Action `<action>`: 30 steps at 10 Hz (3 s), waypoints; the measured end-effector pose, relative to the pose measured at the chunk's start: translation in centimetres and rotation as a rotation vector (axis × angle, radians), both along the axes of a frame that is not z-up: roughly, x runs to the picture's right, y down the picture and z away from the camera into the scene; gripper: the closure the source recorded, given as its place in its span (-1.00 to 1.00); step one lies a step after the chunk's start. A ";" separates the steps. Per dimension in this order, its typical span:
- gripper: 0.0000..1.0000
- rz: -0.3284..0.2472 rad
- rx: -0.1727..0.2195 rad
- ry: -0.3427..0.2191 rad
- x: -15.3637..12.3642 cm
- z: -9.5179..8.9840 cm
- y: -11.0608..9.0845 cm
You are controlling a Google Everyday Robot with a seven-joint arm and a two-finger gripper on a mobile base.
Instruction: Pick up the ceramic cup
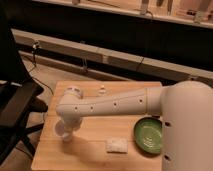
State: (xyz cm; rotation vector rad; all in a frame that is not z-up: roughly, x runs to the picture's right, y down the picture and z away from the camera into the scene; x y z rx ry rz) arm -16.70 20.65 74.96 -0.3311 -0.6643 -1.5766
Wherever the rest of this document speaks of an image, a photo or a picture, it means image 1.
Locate white folded cloth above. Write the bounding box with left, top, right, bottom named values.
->
left=106, top=138, right=128, bottom=153

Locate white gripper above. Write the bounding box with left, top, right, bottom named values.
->
left=54, top=118, right=82, bottom=142

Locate green ceramic bowl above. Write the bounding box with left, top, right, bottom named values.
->
left=133, top=117, right=162, bottom=155

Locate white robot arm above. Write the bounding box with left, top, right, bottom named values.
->
left=56, top=81, right=213, bottom=171

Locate black office chair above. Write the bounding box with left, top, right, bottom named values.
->
left=0, top=3, right=48, bottom=166

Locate black cable on floor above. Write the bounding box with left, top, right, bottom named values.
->
left=23, top=41, right=55, bottom=96

